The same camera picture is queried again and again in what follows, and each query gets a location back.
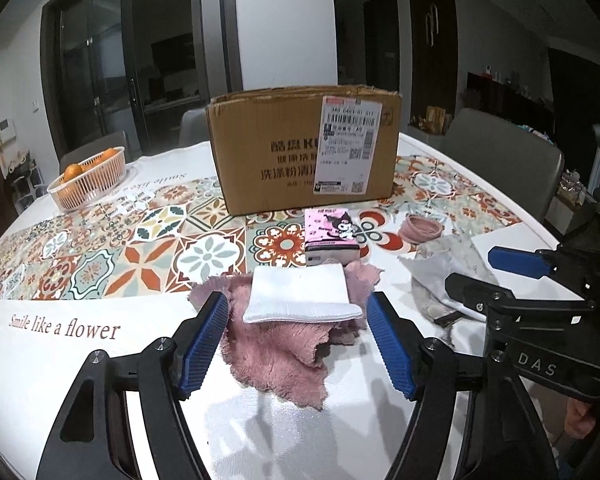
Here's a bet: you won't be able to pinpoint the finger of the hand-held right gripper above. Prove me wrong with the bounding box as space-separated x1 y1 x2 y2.
444 272 599 324
487 245 599 302

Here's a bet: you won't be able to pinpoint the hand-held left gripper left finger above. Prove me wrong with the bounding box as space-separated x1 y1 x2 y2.
35 291 231 480

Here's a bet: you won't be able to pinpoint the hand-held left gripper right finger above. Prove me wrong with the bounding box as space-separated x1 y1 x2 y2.
367 291 567 480

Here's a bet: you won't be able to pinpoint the grey white cloth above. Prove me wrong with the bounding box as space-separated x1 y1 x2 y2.
397 234 501 346

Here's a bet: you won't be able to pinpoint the pink fluffy cloth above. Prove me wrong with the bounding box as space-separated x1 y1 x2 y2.
187 259 385 410

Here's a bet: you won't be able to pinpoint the pink ribbed cloth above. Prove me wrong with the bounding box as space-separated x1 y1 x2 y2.
398 213 443 244

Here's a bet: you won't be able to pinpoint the white towel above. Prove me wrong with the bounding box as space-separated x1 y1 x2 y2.
243 263 363 325

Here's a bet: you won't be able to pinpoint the pink cartoon tissue pack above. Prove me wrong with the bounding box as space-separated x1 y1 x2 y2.
304 206 357 267

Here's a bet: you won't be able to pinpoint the brown cardboard box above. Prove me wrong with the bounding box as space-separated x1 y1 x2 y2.
205 85 403 216

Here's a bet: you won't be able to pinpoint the person's right hand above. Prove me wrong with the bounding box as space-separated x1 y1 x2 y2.
564 394 600 456

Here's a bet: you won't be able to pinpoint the clear plastic snack bag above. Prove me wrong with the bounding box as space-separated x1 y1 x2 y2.
556 169 590 207

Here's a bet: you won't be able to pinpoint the white low cabinet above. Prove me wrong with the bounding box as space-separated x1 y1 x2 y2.
407 119 453 143

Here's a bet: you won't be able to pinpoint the dark sideboard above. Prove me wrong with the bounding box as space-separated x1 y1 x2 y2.
466 72 555 128

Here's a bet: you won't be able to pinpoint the yellow snack bags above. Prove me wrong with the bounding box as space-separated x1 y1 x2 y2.
412 106 453 133

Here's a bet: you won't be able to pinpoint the white plastic fruit basket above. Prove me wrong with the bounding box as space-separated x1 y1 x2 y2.
47 146 127 212

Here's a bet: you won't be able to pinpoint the small white storage shelf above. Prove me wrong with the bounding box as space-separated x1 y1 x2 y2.
4 149 48 211

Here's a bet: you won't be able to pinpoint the dark wooden cabinet door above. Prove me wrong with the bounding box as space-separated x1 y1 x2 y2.
405 0 457 96

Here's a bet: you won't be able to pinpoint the dark interior door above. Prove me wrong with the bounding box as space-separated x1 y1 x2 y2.
363 0 400 98

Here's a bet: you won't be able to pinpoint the glass sliding door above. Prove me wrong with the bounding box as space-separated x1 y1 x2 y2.
42 0 193 163

